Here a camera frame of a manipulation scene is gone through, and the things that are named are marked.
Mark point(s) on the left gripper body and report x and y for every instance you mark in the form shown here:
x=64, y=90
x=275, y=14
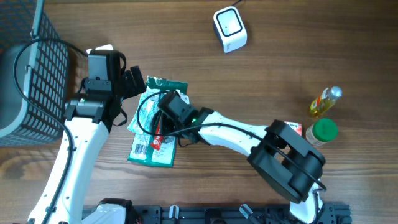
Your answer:
x=131, y=85

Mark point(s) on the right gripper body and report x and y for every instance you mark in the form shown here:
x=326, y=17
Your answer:
x=169, y=126

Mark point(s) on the red Nescafe sachet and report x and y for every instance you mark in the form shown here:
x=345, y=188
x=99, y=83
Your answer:
x=157, y=141

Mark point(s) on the orange Kleenex tissue pack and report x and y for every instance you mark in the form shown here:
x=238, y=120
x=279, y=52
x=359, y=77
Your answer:
x=297, y=127

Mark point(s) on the green lid jar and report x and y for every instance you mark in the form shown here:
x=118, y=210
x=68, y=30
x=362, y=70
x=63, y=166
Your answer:
x=321, y=132

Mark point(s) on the yellow Vim dish soap bottle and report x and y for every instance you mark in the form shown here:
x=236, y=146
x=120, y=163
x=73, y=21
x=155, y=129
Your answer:
x=324, y=102

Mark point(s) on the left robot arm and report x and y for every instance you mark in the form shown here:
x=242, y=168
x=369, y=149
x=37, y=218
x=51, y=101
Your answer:
x=89, y=117

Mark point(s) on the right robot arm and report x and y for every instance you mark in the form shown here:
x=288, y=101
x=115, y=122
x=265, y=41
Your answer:
x=287, y=162

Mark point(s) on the white barcode scanner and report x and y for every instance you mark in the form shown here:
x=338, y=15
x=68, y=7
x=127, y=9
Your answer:
x=229, y=29

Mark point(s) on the dark grey mesh basket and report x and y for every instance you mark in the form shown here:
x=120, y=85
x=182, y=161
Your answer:
x=34, y=75

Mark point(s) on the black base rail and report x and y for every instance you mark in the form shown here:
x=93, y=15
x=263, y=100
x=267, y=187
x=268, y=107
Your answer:
x=330, y=213

